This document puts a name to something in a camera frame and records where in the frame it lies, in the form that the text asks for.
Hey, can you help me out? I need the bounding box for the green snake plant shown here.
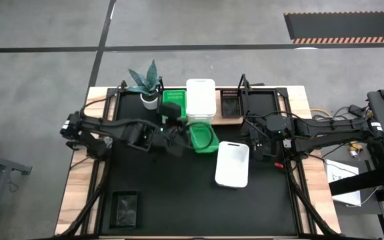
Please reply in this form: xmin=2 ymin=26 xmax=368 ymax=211
xmin=127 ymin=59 xmax=163 ymax=96

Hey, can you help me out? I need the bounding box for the white plant pot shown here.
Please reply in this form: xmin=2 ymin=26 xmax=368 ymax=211
xmin=139 ymin=89 xmax=161 ymax=111

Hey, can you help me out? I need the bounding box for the green slotted plastic basket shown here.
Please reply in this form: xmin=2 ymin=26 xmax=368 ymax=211
xmin=188 ymin=121 xmax=220 ymax=154
xmin=161 ymin=89 xmax=187 ymax=118

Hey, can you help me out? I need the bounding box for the black table mat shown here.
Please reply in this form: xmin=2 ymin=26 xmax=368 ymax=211
xmin=99 ymin=89 xmax=299 ymax=236

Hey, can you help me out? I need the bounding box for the wooden shelf board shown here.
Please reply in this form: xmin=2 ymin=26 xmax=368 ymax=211
xmin=182 ymin=88 xmax=247 ymax=127

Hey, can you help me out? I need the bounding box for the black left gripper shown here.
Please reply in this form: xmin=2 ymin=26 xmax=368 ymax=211
xmin=154 ymin=124 xmax=193 ymax=158

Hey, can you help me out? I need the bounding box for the black power adapter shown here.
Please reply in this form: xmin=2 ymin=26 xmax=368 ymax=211
xmin=348 ymin=104 xmax=367 ymax=118

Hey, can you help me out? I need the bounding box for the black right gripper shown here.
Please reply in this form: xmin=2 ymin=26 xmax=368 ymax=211
xmin=246 ymin=114 xmax=273 ymax=163

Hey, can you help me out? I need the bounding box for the black slotted plastic basket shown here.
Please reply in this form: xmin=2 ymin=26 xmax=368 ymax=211
xmin=109 ymin=189 xmax=139 ymax=230
xmin=219 ymin=88 xmax=243 ymax=119

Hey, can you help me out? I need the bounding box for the black metal rig frame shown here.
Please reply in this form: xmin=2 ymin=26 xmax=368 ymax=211
xmin=50 ymin=79 xmax=343 ymax=240

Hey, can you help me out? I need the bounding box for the yellow cable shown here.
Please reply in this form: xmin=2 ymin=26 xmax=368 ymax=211
xmin=309 ymin=107 xmax=330 ymax=117

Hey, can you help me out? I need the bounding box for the black metal shelf bracket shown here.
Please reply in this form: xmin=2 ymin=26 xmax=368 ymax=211
xmin=239 ymin=73 xmax=253 ymax=117
xmin=158 ymin=75 xmax=166 ymax=101

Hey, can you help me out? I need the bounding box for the white paper box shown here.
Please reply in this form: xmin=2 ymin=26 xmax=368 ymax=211
xmin=324 ymin=158 xmax=363 ymax=208

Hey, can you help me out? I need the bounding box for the black hazard-striped floor mat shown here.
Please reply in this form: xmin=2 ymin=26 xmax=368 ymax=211
xmin=283 ymin=11 xmax=384 ymax=45

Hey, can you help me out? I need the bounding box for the yellow cable connector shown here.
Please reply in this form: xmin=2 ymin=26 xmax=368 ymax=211
xmin=347 ymin=140 xmax=363 ymax=158

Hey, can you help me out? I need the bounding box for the white plastic handled basket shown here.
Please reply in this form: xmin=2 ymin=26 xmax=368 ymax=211
xmin=214 ymin=141 xmax=251 ymax=189
xmin=185 ymin=78 xmax=218 ymax=117
xmin=187 ymin=113 xmax=217 ymax=124

